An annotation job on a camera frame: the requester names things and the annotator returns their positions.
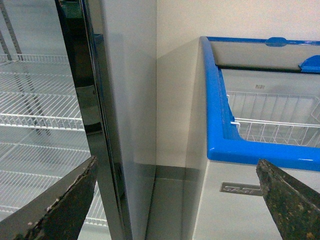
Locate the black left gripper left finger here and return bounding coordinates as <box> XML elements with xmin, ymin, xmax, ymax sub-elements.
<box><xmin>0</xmin><ymin>156</ymin><xmax>98</xmax><ymax>240</ymax></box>

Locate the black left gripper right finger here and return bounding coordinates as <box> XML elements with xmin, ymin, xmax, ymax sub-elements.
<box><xmin>256</xmin><ymin>159</ymin><xmax>320</xmax><ymax>240</ymax></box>

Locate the white wire fridge shelf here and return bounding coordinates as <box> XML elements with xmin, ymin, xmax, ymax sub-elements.
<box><xmin>0</xmin><ymin>142</ymin><xmax>108</xmax><ymax>227</ymax></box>
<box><xmin>0</xmin><ymin>54</ymin><xmax>72</xmax><ymax>76</ymax></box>
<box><xmin>0</xmin><ymin>92</ymin><xmax>84</xmax><ymax>131</ymax></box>

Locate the glass sliding freezer lid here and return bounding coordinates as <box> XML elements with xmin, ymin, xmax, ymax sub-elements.
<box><xmin>210</xmin><ymin>41</ymin><xmax>320</xmax><ymax>74</ymax></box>

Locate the upright glass door fridge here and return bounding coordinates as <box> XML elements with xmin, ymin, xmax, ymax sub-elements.
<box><xmin>0</xmin><ymin>0</ymin><xmax>157</xmax><ymax>240</ymax></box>

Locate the white chest freezer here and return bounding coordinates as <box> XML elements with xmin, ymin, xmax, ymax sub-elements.
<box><xmin>181</xmin><ymin>36</ymin><xmax>320</xmax><ymax>240</ymax></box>

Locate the white wire freezer basket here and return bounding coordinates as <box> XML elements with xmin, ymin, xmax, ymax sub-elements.
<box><xmin>226</xmin><ymin>91</ymin><xmax>320</xmax><ymax>148</ymax></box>

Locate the silver SAST logo plate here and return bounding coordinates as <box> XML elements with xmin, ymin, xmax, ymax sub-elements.
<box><xmin>219</xmin><ymin>182</ymin><xmax>263</xmax><ymax>196</ymax></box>

